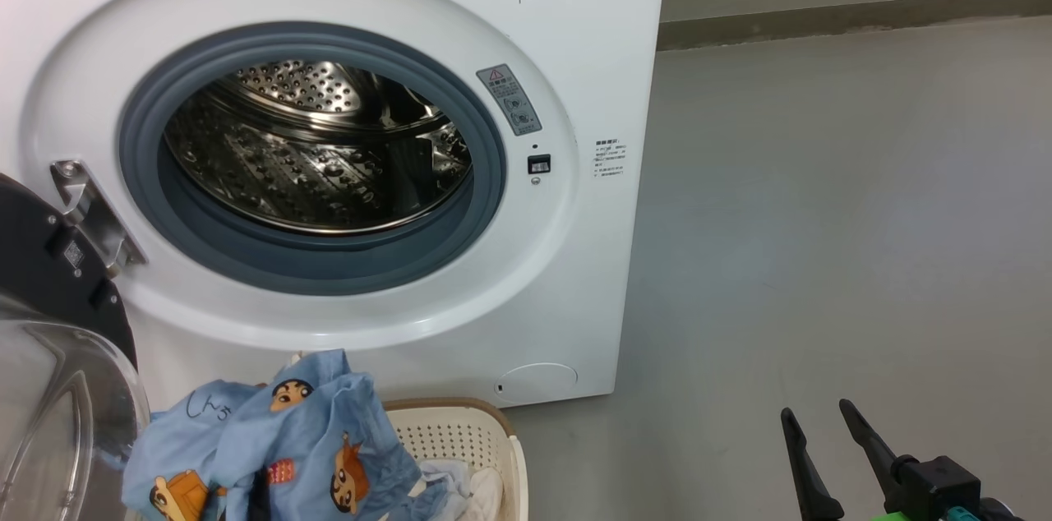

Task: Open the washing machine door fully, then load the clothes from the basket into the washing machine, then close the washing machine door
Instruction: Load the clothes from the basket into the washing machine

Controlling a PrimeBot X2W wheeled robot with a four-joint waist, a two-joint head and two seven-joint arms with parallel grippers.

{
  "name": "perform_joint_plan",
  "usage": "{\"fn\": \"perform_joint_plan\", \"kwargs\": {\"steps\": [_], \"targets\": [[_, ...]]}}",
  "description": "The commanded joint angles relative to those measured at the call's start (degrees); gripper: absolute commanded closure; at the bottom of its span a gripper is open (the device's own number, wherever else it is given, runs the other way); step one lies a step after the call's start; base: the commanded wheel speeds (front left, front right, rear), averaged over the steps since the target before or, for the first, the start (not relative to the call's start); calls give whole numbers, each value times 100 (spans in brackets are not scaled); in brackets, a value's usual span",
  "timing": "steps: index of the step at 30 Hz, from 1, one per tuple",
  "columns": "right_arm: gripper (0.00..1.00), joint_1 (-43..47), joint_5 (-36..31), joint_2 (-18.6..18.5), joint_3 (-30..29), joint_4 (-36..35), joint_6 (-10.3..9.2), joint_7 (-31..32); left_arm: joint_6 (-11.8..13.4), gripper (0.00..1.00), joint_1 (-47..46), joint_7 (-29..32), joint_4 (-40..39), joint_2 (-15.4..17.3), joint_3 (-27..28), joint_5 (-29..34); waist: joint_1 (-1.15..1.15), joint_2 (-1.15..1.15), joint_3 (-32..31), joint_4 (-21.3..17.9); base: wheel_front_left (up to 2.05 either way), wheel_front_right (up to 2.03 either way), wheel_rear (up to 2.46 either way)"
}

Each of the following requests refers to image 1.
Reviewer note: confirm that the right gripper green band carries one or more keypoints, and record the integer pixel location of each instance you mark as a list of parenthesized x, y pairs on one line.
[(894, 513)]

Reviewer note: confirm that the blue cartoon print garment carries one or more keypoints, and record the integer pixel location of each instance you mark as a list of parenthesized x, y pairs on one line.
[(312, 447)]

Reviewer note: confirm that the black round glass washer door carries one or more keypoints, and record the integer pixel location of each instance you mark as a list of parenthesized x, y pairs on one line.
[(49, 373)]

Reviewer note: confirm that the white front-load washing machine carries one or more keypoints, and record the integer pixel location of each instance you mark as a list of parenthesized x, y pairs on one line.
[(592, 274)]

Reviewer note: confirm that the cream perforated laundry basket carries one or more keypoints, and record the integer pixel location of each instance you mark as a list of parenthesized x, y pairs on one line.
[(468, 439)]

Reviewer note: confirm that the grey rubber door gasket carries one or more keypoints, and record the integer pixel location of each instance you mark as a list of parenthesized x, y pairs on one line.
[(329, 262)]

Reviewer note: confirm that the metal washer door hinge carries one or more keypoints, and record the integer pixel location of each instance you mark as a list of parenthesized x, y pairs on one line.
[(90, 209)]

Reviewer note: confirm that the round washer filter cover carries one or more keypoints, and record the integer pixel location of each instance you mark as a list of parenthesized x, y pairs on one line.
[(538, 383)]

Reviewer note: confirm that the white cloth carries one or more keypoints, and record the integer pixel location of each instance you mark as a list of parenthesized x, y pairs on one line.
[(481, 492)]

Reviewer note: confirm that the grey warning sticker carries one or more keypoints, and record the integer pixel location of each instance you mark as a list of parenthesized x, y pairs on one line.
[(509, 100)]

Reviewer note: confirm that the stainless steel washer drum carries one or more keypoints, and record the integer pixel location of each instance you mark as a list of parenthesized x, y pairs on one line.
[(312, 168)]

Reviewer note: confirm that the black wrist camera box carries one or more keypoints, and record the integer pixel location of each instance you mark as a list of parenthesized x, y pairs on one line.
[(941, 484)]

